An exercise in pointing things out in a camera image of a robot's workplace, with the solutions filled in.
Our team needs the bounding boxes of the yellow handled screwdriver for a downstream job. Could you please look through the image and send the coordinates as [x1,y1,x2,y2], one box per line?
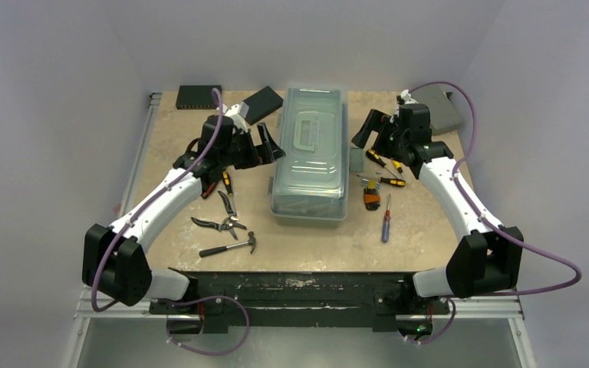
[391,160,404,179]

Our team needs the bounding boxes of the aluminium rail frame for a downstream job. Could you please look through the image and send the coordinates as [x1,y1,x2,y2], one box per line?
[73,91,525,326]

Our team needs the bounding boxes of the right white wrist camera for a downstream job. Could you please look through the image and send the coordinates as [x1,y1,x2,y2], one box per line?
[397,89,419,107]

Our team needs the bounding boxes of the grey plastic case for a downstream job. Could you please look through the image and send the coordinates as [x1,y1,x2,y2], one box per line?
[410,84,464,136]

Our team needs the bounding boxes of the black pruning shears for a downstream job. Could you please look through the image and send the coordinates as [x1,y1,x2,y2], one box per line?
[190,190,248,241]

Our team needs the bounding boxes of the black yellow stubby screwdriver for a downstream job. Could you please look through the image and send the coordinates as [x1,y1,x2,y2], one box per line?
[365,149,401,179]

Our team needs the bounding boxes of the translucent green tool box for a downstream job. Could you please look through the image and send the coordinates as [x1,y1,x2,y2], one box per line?
[271,85,349,228]

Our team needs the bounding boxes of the black network switch box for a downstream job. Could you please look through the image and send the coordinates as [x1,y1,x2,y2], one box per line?
[175,84,223,110]

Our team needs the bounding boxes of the red black utility knife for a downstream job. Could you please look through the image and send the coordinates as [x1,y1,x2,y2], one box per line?
[201,180,220,199]

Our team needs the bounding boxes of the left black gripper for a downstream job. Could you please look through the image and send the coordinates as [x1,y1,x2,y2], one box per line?
[219,123,284,170]

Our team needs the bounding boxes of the small black flat box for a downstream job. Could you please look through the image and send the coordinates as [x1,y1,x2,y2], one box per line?
[242,86,284,125]

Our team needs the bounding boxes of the orange hex key set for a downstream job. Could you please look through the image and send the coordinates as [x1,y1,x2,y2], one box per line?
[360,176,380,211]

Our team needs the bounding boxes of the blue red screwdriver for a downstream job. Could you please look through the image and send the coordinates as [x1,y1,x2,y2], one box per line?
[380,194,391,244]

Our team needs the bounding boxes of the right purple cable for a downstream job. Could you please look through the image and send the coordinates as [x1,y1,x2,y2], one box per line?
[398,80,583,347]

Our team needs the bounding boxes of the black handled hammer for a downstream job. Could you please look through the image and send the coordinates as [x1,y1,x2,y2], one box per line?
[199,232,258,258]

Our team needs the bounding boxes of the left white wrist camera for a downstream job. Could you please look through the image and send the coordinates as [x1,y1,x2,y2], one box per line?
[222,101,249,133]

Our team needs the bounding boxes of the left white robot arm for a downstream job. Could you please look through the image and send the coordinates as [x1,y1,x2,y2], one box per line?
[81,116,286,314]

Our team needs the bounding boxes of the black handled screwdriver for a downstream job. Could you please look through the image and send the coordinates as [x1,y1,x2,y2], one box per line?
[222,171,234,204]

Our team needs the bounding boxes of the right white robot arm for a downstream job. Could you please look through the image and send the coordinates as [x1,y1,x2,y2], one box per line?
[351,103,523,312]

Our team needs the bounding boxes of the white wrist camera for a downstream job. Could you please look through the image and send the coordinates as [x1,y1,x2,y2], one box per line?
[222,101,249,133]
[397,89,419,107]

